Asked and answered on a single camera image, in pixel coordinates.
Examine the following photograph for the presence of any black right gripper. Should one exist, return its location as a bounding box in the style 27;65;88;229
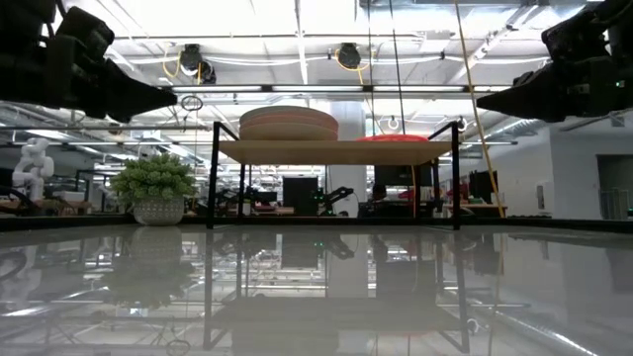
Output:
476;48;633;124

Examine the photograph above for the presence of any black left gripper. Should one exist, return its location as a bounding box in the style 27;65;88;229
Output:
0;22;178;124

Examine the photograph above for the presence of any orange transparent plastic plate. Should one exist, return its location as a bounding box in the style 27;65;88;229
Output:
355;133;430;143

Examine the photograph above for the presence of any wooden shelf board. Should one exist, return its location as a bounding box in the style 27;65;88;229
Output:
217;139;454;166

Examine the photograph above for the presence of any green artificial plant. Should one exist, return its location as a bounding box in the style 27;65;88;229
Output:
109;152;198;207

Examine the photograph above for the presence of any grey patterned plant pot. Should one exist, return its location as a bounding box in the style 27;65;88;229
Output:
132;196;186;227

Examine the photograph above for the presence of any dark grey door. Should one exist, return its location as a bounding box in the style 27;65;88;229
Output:
595;153;633;220

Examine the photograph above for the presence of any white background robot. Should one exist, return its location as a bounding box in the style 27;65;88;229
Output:
12;136;55;202

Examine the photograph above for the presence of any black wide monitor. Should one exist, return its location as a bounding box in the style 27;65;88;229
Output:
373;164;434;188

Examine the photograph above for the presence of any person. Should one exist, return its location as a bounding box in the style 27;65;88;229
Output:
358;183;392;218

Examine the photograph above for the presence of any long ceiling light strip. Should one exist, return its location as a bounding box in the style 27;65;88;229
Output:
162;83;513;95

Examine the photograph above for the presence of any black computer monitor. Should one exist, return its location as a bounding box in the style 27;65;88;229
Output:
282;176;319;218

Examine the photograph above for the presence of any silver ventilation duct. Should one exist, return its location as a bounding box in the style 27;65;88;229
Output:
487;116;565;142

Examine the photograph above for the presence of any black ceiling cable reel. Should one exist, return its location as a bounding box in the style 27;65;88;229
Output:
336;43;362;70
178;43;204;72

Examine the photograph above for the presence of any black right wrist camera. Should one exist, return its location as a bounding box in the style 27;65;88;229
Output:
541;9;612;63

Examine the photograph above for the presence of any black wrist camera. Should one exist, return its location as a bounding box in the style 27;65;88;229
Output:
541;9;612;63
54;5;116;50

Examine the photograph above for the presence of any yellow hanging cable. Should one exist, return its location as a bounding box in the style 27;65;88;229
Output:
453;0;506;220

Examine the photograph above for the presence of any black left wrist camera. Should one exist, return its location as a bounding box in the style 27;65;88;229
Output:
54;5;116;50

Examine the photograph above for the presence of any black frame wooden shelf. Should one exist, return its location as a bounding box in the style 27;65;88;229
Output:
206;121;462;231

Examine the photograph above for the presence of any black hanging cable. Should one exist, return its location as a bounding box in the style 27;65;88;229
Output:
388;0;407;137

